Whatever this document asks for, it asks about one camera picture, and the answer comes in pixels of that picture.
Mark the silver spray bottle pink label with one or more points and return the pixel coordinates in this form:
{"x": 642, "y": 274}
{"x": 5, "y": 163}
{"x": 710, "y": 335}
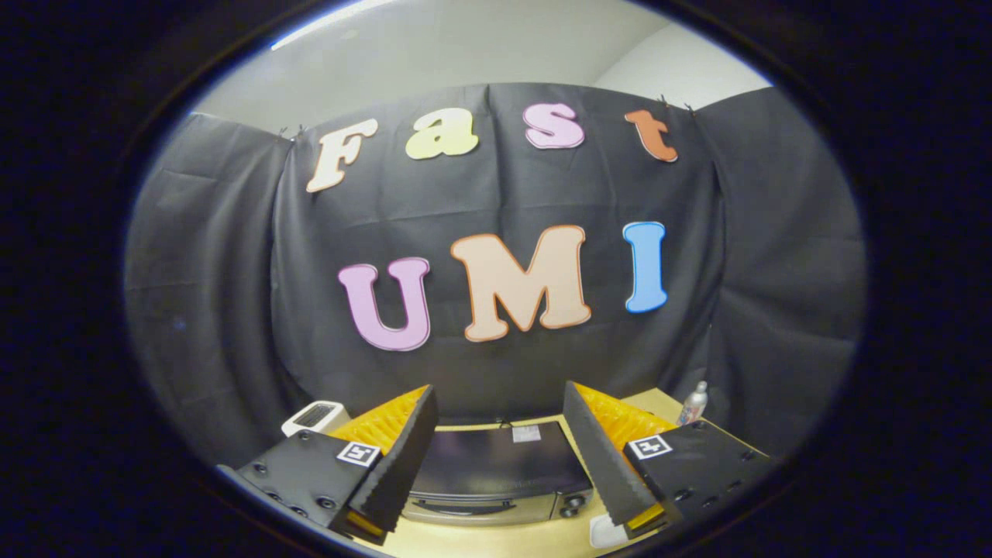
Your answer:
{"x": 694, "y": 404}

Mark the white plate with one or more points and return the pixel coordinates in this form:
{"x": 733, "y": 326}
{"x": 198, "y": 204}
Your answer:
{"x": 604, "y": 535}

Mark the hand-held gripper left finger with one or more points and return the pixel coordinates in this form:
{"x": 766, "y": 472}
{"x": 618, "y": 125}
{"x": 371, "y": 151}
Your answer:
{"x": 403, "y": 465}

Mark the black backdrop cloth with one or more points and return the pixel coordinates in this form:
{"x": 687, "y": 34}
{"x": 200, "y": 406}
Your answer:
{"x": 504, "y": 194}

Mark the white bread toaster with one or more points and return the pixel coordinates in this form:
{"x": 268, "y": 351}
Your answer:
{"x": 314, "y": 416}

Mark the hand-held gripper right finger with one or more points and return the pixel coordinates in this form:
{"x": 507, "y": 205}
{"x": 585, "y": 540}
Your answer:
{"x": 597, "y": 465}

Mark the black toaster oven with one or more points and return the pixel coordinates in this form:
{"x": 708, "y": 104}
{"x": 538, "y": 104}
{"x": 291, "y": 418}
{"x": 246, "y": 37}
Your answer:
{"x": 496, "y": 465}

